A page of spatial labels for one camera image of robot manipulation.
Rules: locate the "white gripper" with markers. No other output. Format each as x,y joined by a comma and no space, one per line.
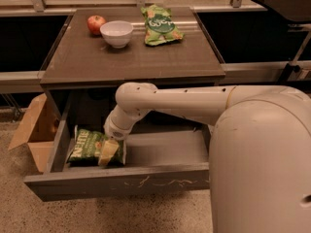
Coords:
114,132

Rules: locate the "green jalapeno chip bag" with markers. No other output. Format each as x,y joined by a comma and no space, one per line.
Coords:
87,149

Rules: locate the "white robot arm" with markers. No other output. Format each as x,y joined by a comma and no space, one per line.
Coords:
260,149

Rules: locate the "grey open drawer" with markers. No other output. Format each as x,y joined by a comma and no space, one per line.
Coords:
163,154

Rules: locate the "grey cabinet with counter top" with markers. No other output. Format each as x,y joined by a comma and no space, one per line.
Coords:
85,70

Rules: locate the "light green snack bag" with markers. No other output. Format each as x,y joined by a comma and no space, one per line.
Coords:
159,26

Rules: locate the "brown cardboard box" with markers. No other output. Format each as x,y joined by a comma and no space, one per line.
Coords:
37,130

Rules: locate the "white ceramic bowl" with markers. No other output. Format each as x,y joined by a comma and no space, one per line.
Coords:
117,33

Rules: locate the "red apple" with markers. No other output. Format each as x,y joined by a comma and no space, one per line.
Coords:
94,23

